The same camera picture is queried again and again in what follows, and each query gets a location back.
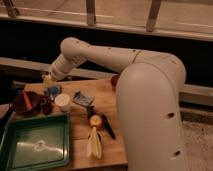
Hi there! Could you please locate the dark red bowl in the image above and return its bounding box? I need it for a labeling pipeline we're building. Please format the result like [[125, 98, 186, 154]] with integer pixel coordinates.
[[12, 91, 40, 115]]

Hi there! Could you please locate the black handled knife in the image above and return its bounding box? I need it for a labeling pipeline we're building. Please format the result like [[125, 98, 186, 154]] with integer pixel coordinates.
[[86, 106, 116, 139]]

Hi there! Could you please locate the red plastic wedge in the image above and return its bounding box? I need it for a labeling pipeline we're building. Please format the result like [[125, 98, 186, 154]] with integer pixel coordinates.
[[22, 91, 32, 110]]

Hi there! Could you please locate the white paper cup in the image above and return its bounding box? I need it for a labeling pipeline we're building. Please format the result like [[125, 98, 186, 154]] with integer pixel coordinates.
[[54, 93, 70, 112]]

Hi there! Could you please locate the dark grape bunch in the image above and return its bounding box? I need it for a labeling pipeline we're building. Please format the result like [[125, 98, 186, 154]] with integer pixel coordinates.
[[40, 95, 53, 115]]

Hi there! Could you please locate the green plastic tray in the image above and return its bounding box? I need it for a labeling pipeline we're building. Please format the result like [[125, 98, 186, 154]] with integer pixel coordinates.
[[0, 114, 70, 171]]

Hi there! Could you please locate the red apple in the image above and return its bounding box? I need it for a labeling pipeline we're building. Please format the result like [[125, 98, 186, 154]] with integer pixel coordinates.
[[89, 115, 103, 129]]

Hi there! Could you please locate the brown wooden bowl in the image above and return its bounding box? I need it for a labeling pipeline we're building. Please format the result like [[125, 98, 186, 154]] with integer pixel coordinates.
[[110, 75, 119, 91]]

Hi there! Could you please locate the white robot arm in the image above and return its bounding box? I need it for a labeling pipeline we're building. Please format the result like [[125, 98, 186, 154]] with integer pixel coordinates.
[[43, 37, 189, 171]]

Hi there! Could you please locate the yellow banana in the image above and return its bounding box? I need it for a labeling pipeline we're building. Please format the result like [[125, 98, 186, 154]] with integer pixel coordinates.
[[86, 127, 102, 159]]

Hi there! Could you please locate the blue small cup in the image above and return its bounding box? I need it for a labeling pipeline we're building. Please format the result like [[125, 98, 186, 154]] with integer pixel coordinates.
[[44, 85, 61, 100]]

